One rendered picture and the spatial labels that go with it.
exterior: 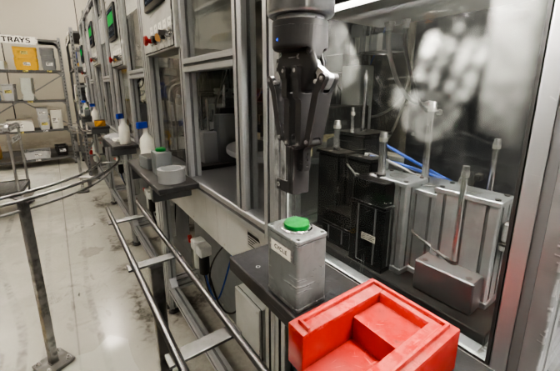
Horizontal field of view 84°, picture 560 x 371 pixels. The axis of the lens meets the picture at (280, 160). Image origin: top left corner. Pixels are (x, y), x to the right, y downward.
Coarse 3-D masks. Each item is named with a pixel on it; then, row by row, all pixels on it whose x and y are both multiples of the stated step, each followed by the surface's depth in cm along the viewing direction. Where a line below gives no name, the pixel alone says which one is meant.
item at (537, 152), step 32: (544, 64) 30; (544, 96) 30; (544, 128) 30; (544, 160) 31; (512, 256) 34; (544, 256) 32; (512, 288) 34; (544, 288) 32; (512, 320) 35; (544, 320) 32; (544, 352) 34
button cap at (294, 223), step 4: (284, 220) 48; (288, 220) 48; (292, 220) 48; (296, 220) 48; (300, 220) 48; (304, 220) 48; (284, 224) 47; (288, 224) 47; (292, 224) 47; (296, 224) 47; (300, 224) 47; (304, 224) 47; (308, 224) 47; (288, 228) 47; (292, 228) 46; (296, 228) 46; (300, 228) 46; (304, 228) 46
